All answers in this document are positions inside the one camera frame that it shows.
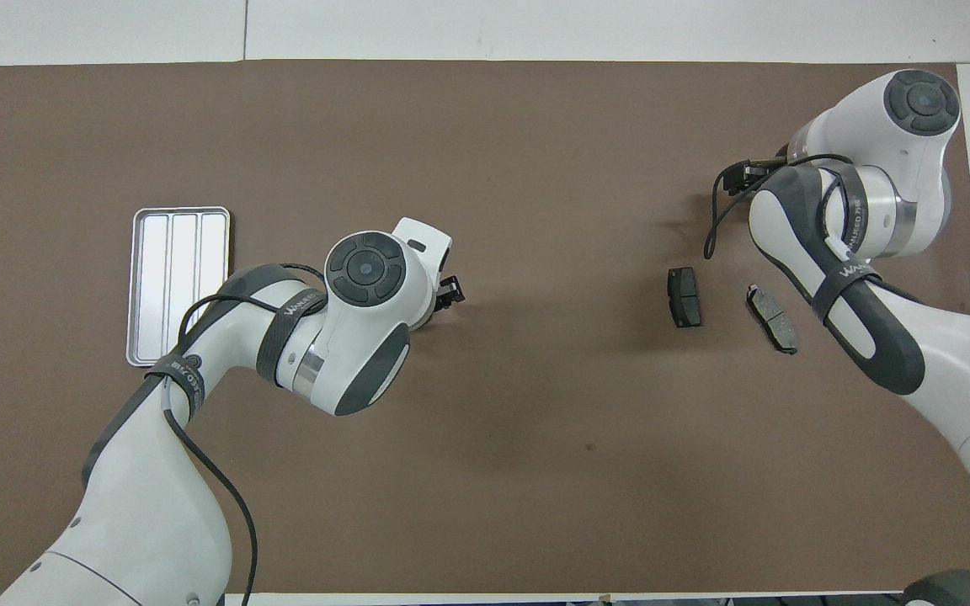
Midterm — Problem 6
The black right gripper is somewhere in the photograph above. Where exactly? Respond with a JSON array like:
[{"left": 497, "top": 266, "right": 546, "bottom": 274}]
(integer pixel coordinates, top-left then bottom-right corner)
[{"left": 725, "top": 158, "right": 789, "bottom": 194}]

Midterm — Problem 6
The rectangular grey brake pad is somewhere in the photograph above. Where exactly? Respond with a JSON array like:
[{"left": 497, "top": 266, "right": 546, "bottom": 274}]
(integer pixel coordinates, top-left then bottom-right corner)
[{"left": 666, "top": 267, "right": 702, "bottom": 329}]

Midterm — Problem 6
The curved grey brake pad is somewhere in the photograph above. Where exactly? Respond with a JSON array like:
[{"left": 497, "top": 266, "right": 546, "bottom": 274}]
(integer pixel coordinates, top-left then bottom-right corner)
[{"left": 746, "top": 284, "right": 799, "bottom": 355}]

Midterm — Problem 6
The brown table mat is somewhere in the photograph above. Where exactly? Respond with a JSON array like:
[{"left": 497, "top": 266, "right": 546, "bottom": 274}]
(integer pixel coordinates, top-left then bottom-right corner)
[{"left": 0, "top": 61, "right": 970, "bottom": 594}]

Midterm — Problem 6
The silver metal tray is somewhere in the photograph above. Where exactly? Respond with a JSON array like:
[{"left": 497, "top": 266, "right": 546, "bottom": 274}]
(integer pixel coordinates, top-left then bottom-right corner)
[{"left": 125, "top": 206, "right": 232, "bottom": 368}]

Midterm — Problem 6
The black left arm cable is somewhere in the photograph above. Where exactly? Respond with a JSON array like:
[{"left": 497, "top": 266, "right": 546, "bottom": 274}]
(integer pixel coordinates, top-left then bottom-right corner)
[{"left": 161, "top": 263, "right": 330, "bottom": 606}]

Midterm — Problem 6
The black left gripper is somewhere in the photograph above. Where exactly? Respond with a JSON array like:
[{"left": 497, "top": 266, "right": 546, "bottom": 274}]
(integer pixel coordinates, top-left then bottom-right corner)
[{"left": 413, "top": 274, "right": 466, "bottom": 331}]

